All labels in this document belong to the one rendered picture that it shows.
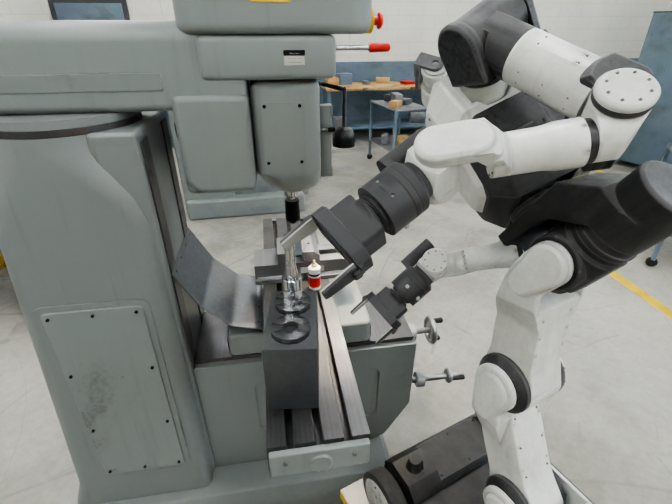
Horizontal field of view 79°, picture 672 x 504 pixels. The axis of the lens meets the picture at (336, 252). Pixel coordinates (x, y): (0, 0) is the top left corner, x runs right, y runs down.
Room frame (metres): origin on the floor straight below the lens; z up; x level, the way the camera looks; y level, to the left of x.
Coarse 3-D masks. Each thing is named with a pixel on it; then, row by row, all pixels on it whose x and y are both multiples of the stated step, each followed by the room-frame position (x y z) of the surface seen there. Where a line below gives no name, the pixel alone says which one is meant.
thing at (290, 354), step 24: (288, 312) 0.77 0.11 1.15; (312, 312) 0.78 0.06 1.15; (264, 336) 0.69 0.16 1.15; (288, 336) 0.68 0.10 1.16; (312, 336) 0.69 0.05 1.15; (264, 360) 0.65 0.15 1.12; (288, 360) 0.65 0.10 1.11; (312, 360) 0.65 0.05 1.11; (288, 384) 0.65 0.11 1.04; (312, 384) 0.65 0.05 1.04; (288, 408) 0.65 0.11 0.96
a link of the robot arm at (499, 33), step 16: (496, 0) 0.82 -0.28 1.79; (512, 0) 0.81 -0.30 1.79; (464, 16) 0.81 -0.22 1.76; (480, 16) 0.79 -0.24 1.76; (496, 16) 0.79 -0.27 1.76; (512, 16) 0.80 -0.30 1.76; (480, 32) 0.77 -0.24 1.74; (496, 32) 0.76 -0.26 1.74; (512, 32) 0.75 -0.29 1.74; (496, 48) 0.75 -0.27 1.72; (512, 48) 0.73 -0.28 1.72; (496, 64) 0.75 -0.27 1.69
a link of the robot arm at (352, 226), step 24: (360, 192) 0.57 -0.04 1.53; (384, 192) 0.54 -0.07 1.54; (312, 216) 0.55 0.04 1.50; (336, 216) 0.54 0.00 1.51; (360, 216) 0.53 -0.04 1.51; (384, 216) 0.53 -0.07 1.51; (408, 216) 0.53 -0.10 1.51; (336, 240) 0.50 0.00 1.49; (360, 240) 0.50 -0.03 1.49; (384, 240) 0.52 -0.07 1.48; (360, 264) 0.48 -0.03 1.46
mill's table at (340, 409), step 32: (288, 224) 1.72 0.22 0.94; (320, 288) 1.16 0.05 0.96; (320, 320) 1.01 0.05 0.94; (320, 352) 0.84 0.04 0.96; (320, 384) 0.73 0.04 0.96; (352, 384) 0.73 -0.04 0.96; (288, 416) 0.65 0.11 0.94; (320, 416) 0.63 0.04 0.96; (352, 416) 0.63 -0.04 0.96; (288, 448) 0.57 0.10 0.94; (320, 448) 0.56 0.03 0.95; (352, 448) 0.57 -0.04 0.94
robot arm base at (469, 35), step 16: (528, 0) 0.82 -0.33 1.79; (528, 16) 0.82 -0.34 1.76; (448, 32) 0.80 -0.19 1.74; (464, 32) 0.77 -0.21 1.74; (448, 48) 0.81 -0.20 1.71; (464, 48) 0.78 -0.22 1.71; (480, 48) 0.76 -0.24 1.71; (448, 64) 0.83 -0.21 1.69; (464, 64) 0.79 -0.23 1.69; (480, 64) 0.76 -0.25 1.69; (464, 80) 0.81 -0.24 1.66; (480, 80) 0.77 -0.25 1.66
